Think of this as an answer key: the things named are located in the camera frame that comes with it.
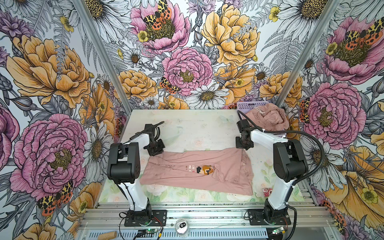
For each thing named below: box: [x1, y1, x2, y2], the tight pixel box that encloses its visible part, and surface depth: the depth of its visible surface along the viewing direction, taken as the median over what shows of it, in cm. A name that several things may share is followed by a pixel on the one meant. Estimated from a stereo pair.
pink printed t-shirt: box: [139, 147, 254, 196], surface depth 91 cm
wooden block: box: [97, 230, 118, 240], surface depth 70 cm
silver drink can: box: [175, 218, 190, 238], surface depth 62 cm
